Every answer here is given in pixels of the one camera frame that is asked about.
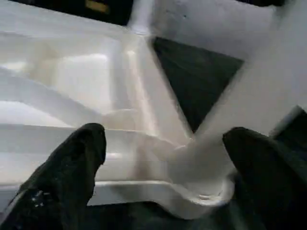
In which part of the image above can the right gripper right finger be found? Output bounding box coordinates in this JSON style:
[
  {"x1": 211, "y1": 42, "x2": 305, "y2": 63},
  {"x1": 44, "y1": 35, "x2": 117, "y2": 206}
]
[{"x1": 222, "y1": 126, "x2": 307, "y2": 230}]

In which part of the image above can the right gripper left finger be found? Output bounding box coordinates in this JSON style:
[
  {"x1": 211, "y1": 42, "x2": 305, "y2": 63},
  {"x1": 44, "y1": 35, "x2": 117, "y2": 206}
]
[{"x1": 0, "y1": 122, "x2": 107, "y2": 230}]

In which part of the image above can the white plastic table leg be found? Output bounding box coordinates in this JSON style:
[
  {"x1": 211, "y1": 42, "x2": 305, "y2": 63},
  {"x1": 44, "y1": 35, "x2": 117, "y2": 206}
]
[
  {"x1": 165, "y1": 0, "x2": 307, "y2": 199},
  {"x1": 128, "y1": 0, "x2": 154, "y2": 36}
]

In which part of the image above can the small brown label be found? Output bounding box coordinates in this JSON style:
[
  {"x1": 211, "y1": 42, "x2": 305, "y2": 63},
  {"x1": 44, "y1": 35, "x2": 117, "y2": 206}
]
[{"x1": 85, "y1": 0, "x2": 108, "y2": 12}]

